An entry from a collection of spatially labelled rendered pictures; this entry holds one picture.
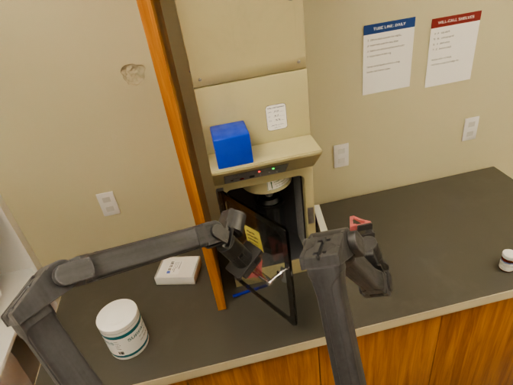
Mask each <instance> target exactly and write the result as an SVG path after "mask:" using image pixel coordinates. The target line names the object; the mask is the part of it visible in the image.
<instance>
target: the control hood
mask: <svg viewBox="0 0 513 385"><path fill-rule="evenodd" d="M251 147H252V153H253V162H252V163H247V164H243V165H239V166H235V167H228V168H224V169H218V163H217V160H216V156H215V154H209V156H208V160H209V164H210V170H211V175H212V179H213V182H214V185H215V186H220V185H224V176H230V175H234V174H238V173H245V172H249V171H253V170H259V169H263V168H267V167H274V166H278V165H282V164H286V163H288V164H289V165H288V166H287V168H286V171H290V170H297V169H301V168H305V167H312V166H314V165H315V163H316V162H317V160H318V158H319V157H320V156H321V154H322V152H323V151H322V149H321V148H320V147H319V145H318V144H317V143H316V141H315V140H314V138H313V137H312V136H311V135H310V134H308V135H304V136H300V137H293V138H289V139H285V140H281V141H274V142H269V143H265V144H258V145H254V146H251ZM286 171H285V172H286Z"/></svg>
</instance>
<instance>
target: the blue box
mask: <svg viewBox="0 0 513 385"><path fill-rule="evenodd" d="M210 131H211V138H212V142H213V146H214V150H215V156H216V160H217V163H218V169H224V168H228V167H235V166H239V165H243V164H247V163H252V162H253V153H252V147H251V142H250V134H249V131H248V130H247V127H246V125H245V123H244V121H236V122H231V123H227V124H222V125H215V126H211V127H210Z"/></svg>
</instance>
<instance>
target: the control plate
mask: <svg viewBox="0 0 513 385"><path fill-rule="evenodd" d="M288 165H289V164H288V163H286V164H282V165H278V166H274V167H267V168H263V169H259V170H253V171H249V172H245V173H238V174H234V175H230V176H224V184H227V183H233V182H237V181H241V180H240V178H244V180H248V179H252V178H250V176H252V175H255V177H253V178H256V177H260V176H261V175H260V174H262V176H266V175H270V174H274V173H277V172H278V173H281V172H285V171H286V168H287V166H288ZM272 168H275V169H273V170H272ZM277 170H278V171H277ZM258 171H261V172H258ZM276 171H277V172H276ZM269 172H270V174H268V173H269ZM231 180H233V181H231Z"/></svg>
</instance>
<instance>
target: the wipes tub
mask: <svg viewBox="0 0 513 385"><path fill-rule="evenodd" d="M96 325H97V327H98V330H99V331H100V333H101V335H102V337H103V338H104V340H105V343H106V344H107V346H108V348H109V350H110V352H111V353H112V354H113V356H114V357H115V358H117V359H120V360H127V359H131V358H134V357H136V356H137V355H139V354H140V353H141V352H142V351H143V350H144V349H145V347H146V346H147V344H148V341H149V335H148V331H147V328H146V326H145V324H144V321H143V319H142V317H141V315H140V312H139V310H138V307H137V305H136V303H135V302H134V301H132V300H130V299H118V300H115V301H113V302H110V303H109V304H108V305H106V306H105V307H104V308H103V309H102V310H101V311H100V312H99V314H98V315H97V318H96Z"/></svg>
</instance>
